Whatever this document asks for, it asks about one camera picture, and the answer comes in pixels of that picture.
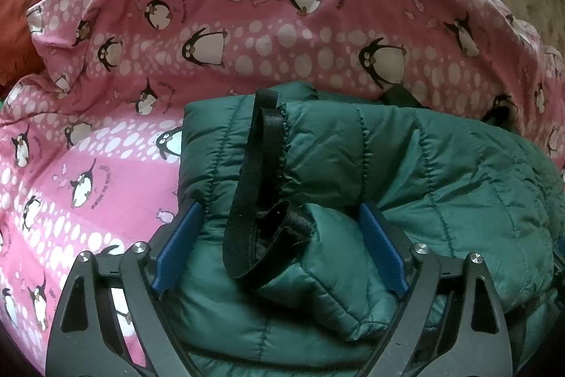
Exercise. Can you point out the dark green puffer jacket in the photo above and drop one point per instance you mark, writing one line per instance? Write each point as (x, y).
(388, 165)

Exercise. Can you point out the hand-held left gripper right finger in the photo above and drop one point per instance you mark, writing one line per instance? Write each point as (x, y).
(383, 249)

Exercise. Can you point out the pink penguin print blanket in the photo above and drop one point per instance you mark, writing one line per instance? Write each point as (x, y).
(273, 28)

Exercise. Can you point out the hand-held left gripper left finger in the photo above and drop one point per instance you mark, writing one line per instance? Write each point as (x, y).
(176, 249)

